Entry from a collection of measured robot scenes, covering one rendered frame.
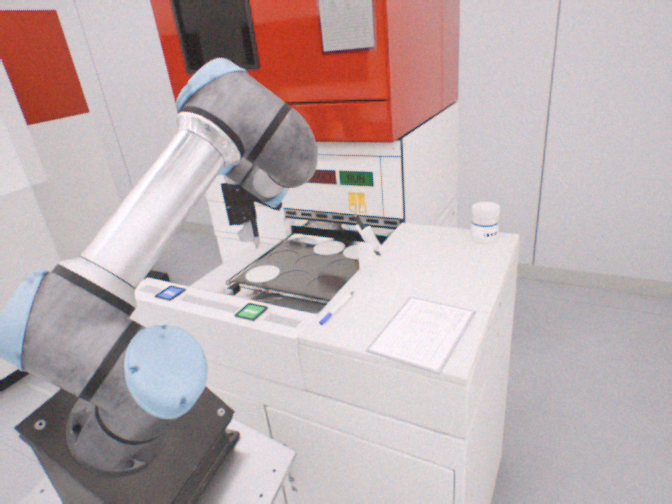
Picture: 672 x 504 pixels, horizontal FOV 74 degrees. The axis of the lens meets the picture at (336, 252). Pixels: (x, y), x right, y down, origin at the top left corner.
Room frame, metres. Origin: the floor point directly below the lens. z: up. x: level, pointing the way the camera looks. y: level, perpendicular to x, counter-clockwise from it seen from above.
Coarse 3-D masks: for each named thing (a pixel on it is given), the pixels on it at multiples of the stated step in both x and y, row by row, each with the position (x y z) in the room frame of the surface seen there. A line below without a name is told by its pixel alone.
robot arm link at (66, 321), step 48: (192, 96) 0.72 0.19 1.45; (240, 96) 0.73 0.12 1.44; (192, 144) 0.68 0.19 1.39; (240, 144) 0.71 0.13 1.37; (144, 192) 0.61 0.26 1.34; (192, 192) 0.64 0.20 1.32; (96, 240) 0.57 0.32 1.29; (144, 240) 0.57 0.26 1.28; (48, 288) 0.50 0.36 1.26; (96, 288) 0.50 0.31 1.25; (0, 336) 0.45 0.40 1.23; (48, 336) 0.46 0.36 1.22; (96, 336) 0.47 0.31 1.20
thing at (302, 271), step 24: (288, 240) 1.40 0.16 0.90; (312, 240) 1.38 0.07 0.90; (336, 240) 1.35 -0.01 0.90; (264, 264) 1.23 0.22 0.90; (288, 264) 1.21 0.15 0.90; (312, 264) 1.20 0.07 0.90; (336, 264) 1.18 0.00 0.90; (288, 288) 1.07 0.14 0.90; (312, 288) 1.05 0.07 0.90; (336, 288) 1.04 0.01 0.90
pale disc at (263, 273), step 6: (252, 270) 1.20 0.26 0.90; (258, 270) 1.20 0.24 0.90; (264, 270) 1.19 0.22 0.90; (270, 270) 1.19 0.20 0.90; (276, 270) 1.18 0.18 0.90; (246, 276) 1.17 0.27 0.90; (252, 276) 1.16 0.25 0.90; (258, 276) 1.16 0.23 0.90; (264, 276) 1.15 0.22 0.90; (270, 276) 1.15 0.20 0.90
